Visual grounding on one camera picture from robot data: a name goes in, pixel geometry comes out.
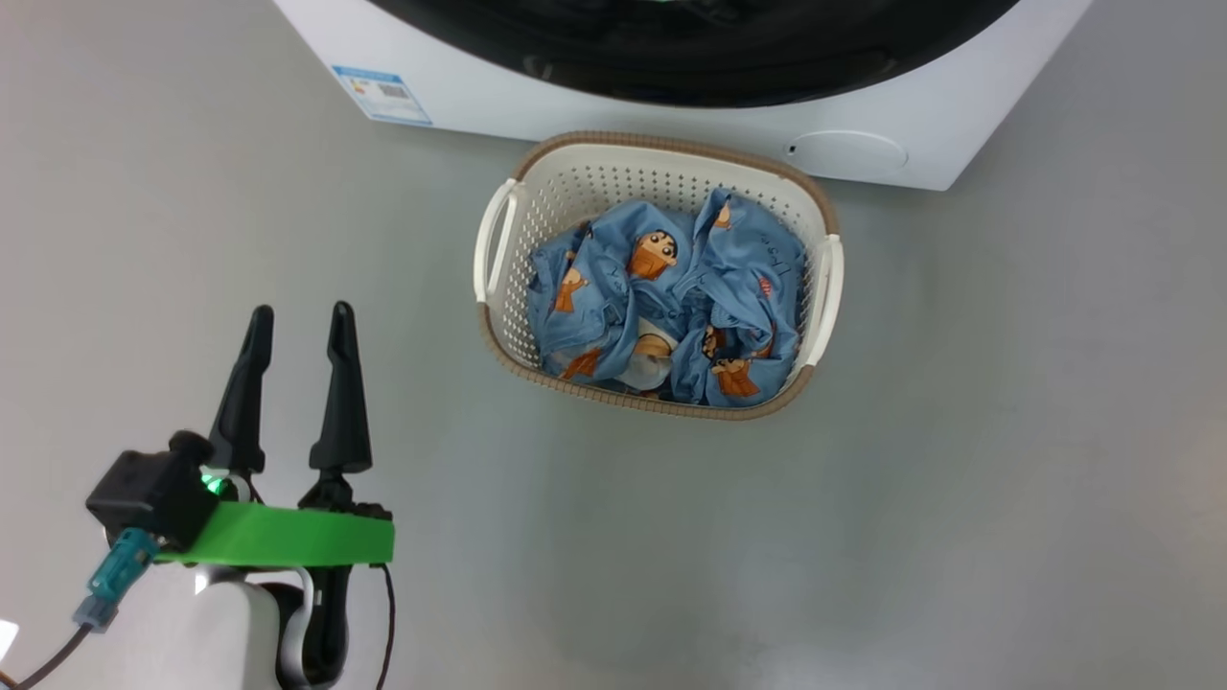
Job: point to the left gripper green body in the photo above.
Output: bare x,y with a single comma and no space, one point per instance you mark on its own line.
288,537

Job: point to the white front-load washing machine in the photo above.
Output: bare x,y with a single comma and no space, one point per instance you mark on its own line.
575,113

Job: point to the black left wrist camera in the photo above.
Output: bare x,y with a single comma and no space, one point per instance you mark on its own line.
153,489

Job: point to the round white filter cover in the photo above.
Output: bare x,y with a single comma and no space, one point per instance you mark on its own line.
848,153

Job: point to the blue energy label sticker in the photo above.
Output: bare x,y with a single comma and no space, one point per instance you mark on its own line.
383,94

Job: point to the blue cartoon print garment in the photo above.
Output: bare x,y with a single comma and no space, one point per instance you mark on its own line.
613,307

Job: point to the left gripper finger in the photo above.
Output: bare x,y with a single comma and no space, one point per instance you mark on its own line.
342,422
242,412

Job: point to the cream perforated laundry basket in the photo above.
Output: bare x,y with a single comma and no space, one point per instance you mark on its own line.
594,177

